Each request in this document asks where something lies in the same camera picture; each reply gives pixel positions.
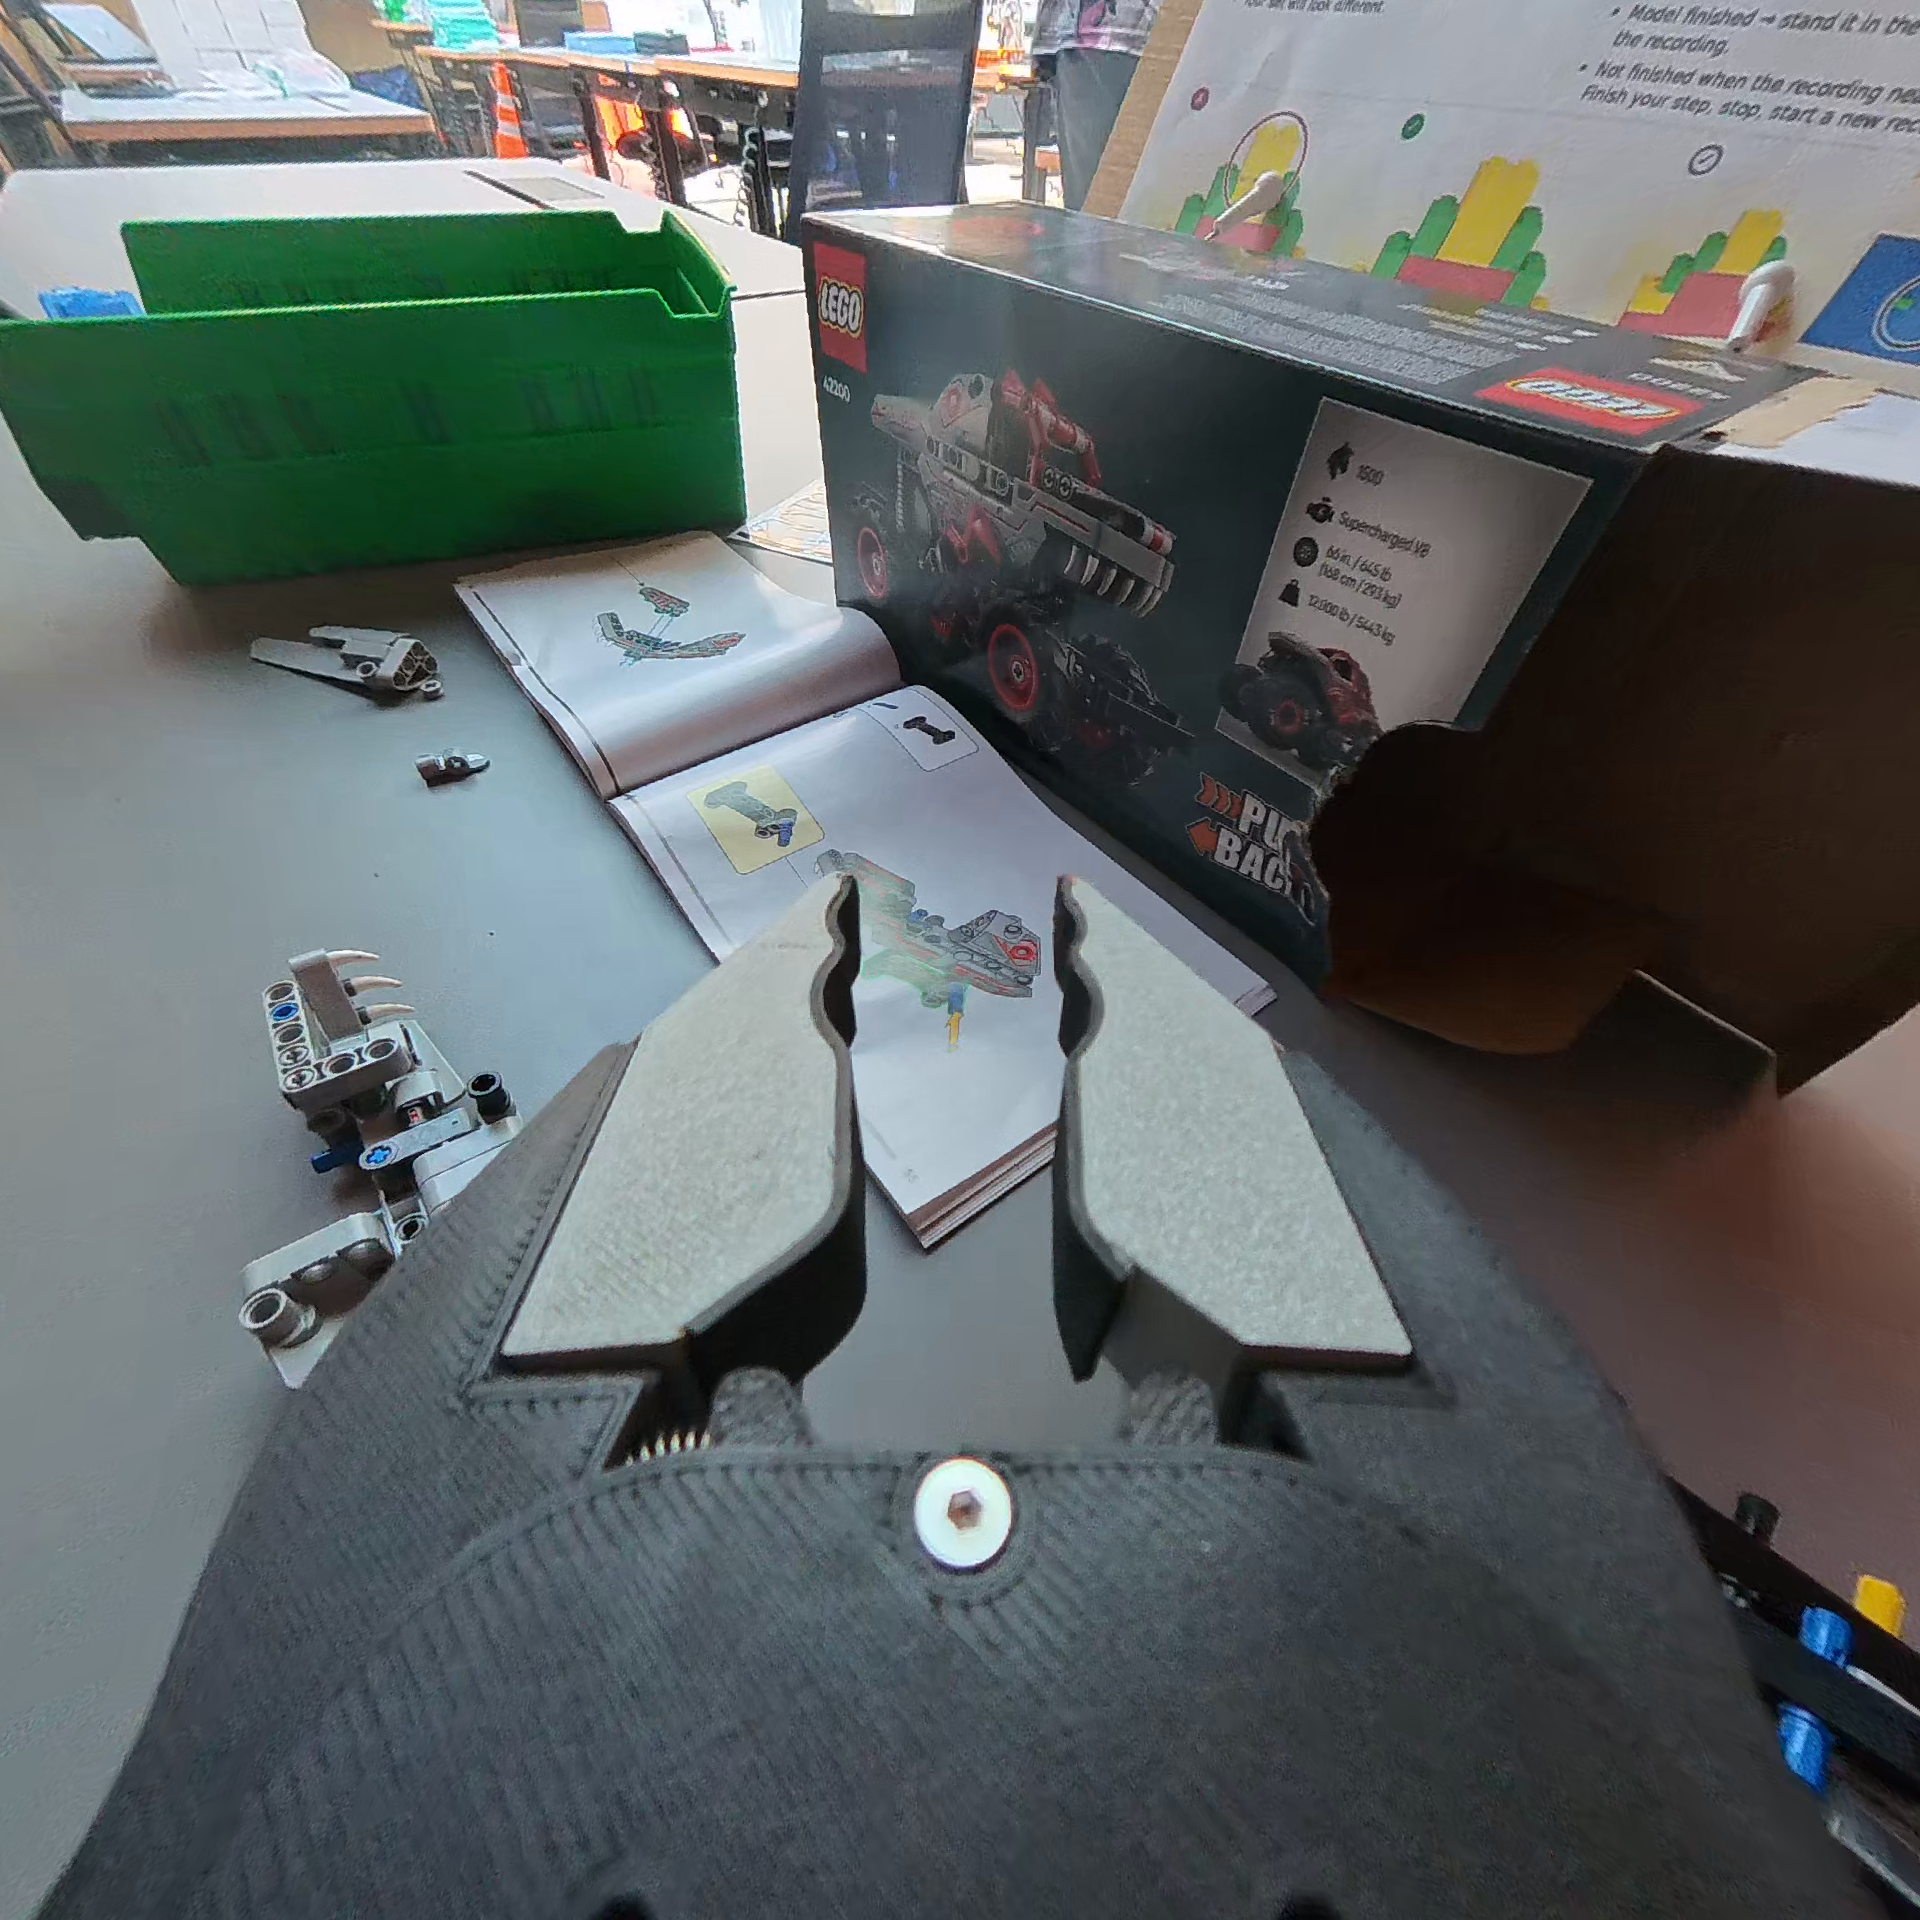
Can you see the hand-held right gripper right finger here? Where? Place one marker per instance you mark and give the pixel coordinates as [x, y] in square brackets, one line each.
[1217, 1171]

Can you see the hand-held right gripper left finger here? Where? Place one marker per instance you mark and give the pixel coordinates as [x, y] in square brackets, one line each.
[692, 1155]

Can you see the grey lego jaw assembly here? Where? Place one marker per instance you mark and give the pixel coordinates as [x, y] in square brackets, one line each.
[360, 1052]

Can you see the small grey lego piece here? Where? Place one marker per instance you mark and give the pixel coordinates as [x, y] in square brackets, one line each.
[451, 766]

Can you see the lego instruction booklet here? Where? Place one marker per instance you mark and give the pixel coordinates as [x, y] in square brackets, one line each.
[705, 659]

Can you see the grey lego panel assembly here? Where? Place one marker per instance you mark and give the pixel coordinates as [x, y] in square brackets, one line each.
[369, 657]

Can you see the black lego chassis assembly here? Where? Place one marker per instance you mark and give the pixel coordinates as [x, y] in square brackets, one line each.
[1816, 1680]

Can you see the lego set box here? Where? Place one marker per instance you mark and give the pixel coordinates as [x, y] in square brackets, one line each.
[1052, 376]

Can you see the sticker sheet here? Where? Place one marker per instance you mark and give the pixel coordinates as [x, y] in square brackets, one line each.
[789, 534]

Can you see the green plastic bin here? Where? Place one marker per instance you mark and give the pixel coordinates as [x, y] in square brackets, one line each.
[375, 437]

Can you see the small blue object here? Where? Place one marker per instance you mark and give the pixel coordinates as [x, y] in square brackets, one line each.
[92, 303]

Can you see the black office chair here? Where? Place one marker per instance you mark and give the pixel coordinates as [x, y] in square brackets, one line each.
[885, 121]

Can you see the orange traffic cone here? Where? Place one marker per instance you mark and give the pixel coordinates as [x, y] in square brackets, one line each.
[507, 114]

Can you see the background work table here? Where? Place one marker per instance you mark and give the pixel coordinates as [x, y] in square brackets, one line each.
[241, 119]
[721, 69]

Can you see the instruction wall poster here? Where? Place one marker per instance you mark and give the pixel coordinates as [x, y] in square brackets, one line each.
[1500, 121]

